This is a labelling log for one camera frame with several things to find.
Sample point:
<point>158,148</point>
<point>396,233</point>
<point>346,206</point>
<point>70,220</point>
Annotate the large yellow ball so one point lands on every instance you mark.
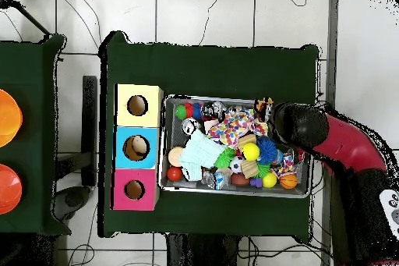
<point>250,151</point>

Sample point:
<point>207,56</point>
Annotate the mint green cloth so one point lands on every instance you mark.
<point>201,150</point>

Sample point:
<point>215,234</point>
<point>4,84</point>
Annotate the blue spiky ball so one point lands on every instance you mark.
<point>268,150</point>

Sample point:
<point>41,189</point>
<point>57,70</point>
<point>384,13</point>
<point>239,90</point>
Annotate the crushed silver can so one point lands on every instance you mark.
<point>189,126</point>

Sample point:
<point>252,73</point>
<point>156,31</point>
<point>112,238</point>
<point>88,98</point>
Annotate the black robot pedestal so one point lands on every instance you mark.
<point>206,253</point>

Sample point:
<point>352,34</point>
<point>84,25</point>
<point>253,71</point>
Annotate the colourful polka dot cloth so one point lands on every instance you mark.
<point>230,125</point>

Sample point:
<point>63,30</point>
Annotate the black stand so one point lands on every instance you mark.
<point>90,122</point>

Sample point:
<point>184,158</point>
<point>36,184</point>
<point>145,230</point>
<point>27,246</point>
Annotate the wooden box with three holes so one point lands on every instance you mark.
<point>138,127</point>

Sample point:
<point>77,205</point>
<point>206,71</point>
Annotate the orange toy basketball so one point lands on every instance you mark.
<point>288,181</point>

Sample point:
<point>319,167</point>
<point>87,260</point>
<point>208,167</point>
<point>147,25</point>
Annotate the toy hamburger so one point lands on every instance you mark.
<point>176,156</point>

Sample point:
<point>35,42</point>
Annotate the orange bowl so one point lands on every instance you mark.
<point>7,118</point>
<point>7,189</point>

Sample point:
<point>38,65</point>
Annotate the dark green table cloth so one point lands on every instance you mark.
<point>206,69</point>
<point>34,91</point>

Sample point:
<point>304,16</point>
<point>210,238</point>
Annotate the red ball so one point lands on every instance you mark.
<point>174,173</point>

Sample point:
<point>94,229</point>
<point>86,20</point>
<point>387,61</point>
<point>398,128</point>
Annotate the crushed clear plastic bottle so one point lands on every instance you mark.
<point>215,180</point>

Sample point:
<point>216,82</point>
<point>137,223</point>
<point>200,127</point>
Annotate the shallow clear mesh bin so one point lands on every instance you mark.
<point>169,138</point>

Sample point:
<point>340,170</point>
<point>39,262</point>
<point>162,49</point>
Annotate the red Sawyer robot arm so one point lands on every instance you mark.
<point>355,141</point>

